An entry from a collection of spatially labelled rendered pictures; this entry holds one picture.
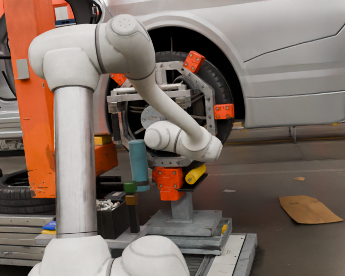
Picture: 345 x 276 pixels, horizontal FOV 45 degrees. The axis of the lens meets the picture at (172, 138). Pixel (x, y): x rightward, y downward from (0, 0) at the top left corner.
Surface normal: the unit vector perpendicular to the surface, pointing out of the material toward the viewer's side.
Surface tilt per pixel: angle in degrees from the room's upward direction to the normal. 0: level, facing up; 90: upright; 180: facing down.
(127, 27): 53
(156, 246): 5
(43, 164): 90
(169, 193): 90
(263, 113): 90
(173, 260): 66
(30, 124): 90
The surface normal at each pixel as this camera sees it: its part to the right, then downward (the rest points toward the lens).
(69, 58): 0.00, -0.06
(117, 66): 0.19, 0.86
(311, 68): -0.30, 0.17
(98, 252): 0.73, -0.47
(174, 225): -0.09, -0.99
